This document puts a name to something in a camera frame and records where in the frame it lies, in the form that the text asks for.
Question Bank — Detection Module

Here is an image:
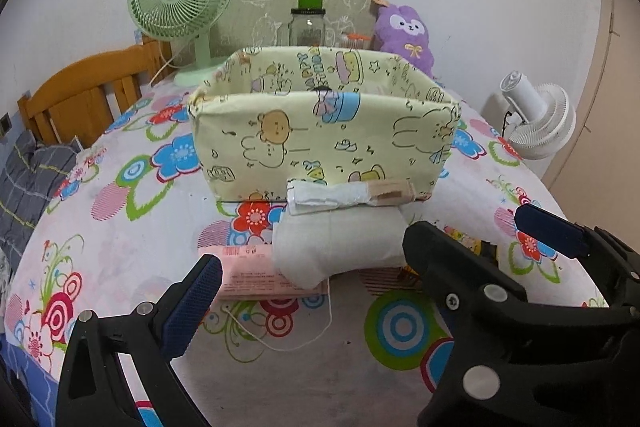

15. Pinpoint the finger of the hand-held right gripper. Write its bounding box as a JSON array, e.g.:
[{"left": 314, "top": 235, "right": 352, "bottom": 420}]
[
  {"left": 515, "top": 203, "right": 640, "bottom": 309},
  {"left": 401, "top": 221, "right": 530, "bottom": 344}
]

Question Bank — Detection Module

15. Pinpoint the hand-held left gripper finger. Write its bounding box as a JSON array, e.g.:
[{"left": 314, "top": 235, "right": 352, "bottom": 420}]
[{"left": 55, "top": 253, "right": 224, "bottom": 427}]

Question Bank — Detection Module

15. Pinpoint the yellow cartoon print packet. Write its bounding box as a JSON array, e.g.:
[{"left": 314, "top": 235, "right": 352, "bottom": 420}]
[{"left": 442, "top": 227, "right": 499, "bottom": 266}]

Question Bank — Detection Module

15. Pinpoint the pink clear packet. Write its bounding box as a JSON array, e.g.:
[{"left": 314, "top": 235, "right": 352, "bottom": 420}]
[{"left": 197, "top": 244, "right": 331, "bottom": 301}]

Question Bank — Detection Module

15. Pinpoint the white cloth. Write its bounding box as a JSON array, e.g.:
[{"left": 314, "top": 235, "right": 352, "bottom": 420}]
[{"left": 272, "top": 205, "right": 409, "bottom": 291}]

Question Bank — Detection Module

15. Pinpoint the white roll with tan band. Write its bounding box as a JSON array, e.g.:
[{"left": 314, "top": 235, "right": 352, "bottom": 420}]
[{"left": 285, "top": 177, "right": 416, "bottom": 217}]

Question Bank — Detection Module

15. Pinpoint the yellow cartoon print fabric box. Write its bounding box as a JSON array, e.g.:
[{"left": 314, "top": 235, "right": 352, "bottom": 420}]
[{"left": 188, "top": 45, "right": 462, "bottom": 204}]

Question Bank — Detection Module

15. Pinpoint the white standing fan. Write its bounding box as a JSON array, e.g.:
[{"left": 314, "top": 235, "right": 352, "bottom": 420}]
[{"left": 482, "top": 70, "right": 577, "bottom": 164}]

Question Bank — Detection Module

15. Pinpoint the beige door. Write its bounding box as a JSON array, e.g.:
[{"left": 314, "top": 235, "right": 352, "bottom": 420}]
[{"left": 541, "top": 0, "right": 640, "bottom": 254}]

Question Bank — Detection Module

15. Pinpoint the blue bedsheet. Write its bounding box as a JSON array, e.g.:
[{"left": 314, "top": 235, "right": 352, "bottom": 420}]
[{"left": 0, "top": 334, "right": 67, "bottom": 427}]

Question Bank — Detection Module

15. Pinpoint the grey plaid pillow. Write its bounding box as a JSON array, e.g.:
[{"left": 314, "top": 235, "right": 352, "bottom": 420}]
[{"left": 0, "top": 129, "right": 84, "bottom": 259}]

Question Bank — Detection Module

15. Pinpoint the purple plush bunny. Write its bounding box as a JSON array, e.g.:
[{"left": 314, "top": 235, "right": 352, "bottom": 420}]
[{"left": 371, "top": 0, "right": 436, "bottom": 78}]

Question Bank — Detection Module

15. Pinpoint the wooden bed headboard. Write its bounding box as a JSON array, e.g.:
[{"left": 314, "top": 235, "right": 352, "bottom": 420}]
[{"left": 17, "top": 40, "right": 174, "bottom": 148}]

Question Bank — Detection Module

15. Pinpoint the clear swab container orange lid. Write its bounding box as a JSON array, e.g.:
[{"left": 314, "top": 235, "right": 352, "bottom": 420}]
[{"left": 344, "top": 32, "right": 374, "bottom": 51}]

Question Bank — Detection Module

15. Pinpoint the glass jar with green lid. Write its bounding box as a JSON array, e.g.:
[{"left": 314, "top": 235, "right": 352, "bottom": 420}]
[{"left": 277, "top": 0, "right": 335, "bottom": 48}]

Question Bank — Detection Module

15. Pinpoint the green cartoon print board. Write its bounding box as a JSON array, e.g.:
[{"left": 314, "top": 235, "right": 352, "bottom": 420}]
[{"left": 219, "top": 0, "right": 385, "bottom": 58}]

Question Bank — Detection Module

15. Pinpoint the white string loop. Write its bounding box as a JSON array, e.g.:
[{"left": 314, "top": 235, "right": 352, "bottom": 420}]
[{"left": 223, "top": 284, "right": 334, "bottom": 351}]

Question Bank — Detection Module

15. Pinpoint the white desk fan cable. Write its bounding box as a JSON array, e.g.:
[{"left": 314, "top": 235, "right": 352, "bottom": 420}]
[{"left": 149, "top": 51, "right": 177, "bottom": 86}]

